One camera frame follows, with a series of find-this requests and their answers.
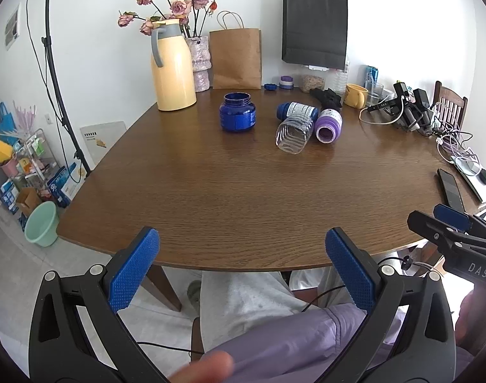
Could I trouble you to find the blue bag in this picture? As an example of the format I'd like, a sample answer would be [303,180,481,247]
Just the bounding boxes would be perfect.
[0,101,15,129]

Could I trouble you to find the black cable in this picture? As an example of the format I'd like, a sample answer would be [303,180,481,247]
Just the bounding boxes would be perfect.
[136,285,349,357]

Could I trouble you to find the metal storage rack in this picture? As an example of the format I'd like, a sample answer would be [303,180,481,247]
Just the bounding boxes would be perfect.
[11,128,57,208]

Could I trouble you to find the white cardboard board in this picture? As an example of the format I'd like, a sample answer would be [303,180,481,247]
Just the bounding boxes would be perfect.
[80,120,127,170]

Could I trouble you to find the person's right forearm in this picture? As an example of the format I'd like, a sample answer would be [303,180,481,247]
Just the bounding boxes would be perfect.
[455,287,486,354]

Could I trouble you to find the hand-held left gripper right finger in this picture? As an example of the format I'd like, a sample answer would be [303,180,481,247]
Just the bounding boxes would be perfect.
[325,227,457,383]

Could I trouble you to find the yellow mug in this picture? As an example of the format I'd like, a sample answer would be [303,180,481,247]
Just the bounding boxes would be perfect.
[344,83,370,109]

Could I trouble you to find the yellow thermos jug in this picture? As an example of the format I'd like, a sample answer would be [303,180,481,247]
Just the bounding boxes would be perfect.
[150,19,197,111]

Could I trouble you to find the white cable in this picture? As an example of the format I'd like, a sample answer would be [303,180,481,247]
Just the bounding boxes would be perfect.
[359,96,408,127]

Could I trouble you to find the blue white carton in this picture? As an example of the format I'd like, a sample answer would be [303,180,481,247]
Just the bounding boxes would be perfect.
[47,162,86,208]

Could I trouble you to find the person's purple jacket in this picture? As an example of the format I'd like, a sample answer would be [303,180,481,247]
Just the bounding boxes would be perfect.
[205,302,475,383]

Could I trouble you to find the vase of dried roses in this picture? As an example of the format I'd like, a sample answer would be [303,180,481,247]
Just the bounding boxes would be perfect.
[118,0,219,92]

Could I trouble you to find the tangle of cables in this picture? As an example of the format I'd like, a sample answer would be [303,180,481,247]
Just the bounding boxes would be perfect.
[431,101,483,168]

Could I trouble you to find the person's shoe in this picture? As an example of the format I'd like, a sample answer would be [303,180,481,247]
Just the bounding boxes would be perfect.
[186,280,204,312]

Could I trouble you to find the clear plastic cup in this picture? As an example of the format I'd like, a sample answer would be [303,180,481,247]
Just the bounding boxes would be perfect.
[275,112,319,155]

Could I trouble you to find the clear jar of nuts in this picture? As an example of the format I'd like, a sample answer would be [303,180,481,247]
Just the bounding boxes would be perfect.
[300,72,328,93]

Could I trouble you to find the black gloves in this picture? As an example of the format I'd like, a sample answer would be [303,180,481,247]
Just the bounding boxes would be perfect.
[309,87,344,109]

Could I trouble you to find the black light stand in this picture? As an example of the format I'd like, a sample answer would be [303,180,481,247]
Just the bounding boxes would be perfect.
[39,0,93,177]

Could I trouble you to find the brown cardboard box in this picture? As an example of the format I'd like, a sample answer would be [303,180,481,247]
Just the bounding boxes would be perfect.
[14,187,42,217]

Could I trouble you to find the wooden chair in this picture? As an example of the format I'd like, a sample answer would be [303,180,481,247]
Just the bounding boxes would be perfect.
[432,80,469,128]

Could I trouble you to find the purple cup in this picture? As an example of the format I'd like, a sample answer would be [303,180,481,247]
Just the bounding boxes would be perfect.
[315,109,343,143]

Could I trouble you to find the black paper bag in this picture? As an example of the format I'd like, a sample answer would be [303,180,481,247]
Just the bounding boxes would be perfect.
[282,0,349,70]

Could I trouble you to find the clear glass container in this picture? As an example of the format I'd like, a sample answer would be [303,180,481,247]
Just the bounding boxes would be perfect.
[364,82,388,107]

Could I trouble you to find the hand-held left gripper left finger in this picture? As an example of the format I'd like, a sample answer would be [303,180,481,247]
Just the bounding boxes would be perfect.
[28,227,169,383]

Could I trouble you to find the person's left hand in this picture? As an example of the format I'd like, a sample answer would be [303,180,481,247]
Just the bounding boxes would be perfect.
[166,350,235,383]

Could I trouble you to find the blue jar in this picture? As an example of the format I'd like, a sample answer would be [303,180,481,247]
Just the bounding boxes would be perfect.
[219,92,256,133]

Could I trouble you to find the black camera equipment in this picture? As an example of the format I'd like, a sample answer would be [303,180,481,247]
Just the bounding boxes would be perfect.
[367,81,433,135]

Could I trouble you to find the brown paper bag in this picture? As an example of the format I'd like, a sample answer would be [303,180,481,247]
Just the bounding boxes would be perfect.
[209,11,262,90]

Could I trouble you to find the wall vent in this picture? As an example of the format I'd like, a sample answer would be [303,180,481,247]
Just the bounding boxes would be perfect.
[4,3,21,51]

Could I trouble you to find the white flat box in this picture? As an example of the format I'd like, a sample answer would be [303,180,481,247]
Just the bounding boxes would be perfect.
[451,155,486,204]

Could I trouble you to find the blue bottle with white label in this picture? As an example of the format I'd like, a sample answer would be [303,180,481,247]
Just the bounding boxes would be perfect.
[277,101,320,121]

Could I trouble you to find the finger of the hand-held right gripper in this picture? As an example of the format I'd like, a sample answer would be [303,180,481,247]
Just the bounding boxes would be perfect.
[407,210,473,255]
[433,203,486,245]

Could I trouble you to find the clear plastic water bottle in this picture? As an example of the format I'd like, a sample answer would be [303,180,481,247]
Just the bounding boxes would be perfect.
[331,59,350,97]

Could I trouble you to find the black phone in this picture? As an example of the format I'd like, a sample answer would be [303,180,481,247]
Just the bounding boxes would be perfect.
[437,168,466,213]

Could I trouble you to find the green plastic basin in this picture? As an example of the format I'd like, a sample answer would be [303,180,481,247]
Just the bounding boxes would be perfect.
[24,200,60,247]

